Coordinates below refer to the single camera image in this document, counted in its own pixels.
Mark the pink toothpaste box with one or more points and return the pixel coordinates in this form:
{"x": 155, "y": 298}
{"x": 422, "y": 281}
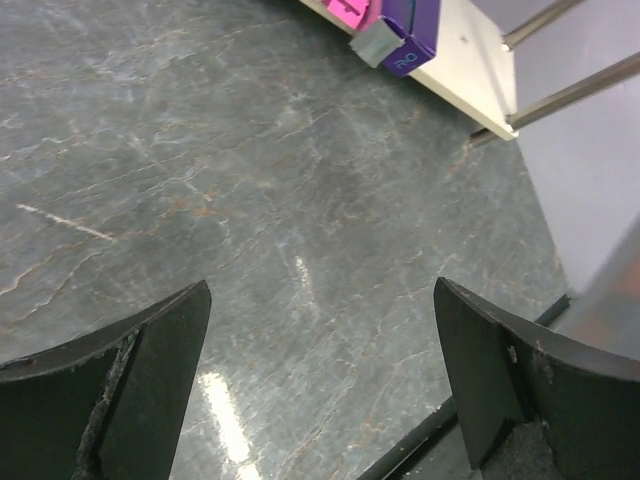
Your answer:
{"x": 351, "y": 12}

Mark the silver toothpaste box small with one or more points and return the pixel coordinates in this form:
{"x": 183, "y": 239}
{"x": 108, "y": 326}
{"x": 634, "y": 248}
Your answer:
{"x": 606, "y": 316}

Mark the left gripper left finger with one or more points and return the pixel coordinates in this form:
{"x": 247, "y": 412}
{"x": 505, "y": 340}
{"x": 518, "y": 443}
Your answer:
{"x": 109, "y": 404}

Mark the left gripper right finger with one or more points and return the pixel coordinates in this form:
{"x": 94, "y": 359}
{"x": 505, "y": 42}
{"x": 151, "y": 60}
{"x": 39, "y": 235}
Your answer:
{"x": 587, "y": 399}

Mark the holographic purple toothpaste box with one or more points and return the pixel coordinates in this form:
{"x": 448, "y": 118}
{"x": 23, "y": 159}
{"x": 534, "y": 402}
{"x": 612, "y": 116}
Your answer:
{"x": 374, "y": 40}

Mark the white two-tier shelf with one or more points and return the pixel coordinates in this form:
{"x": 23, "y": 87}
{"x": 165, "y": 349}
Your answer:
{"x": 474, "y": 68}

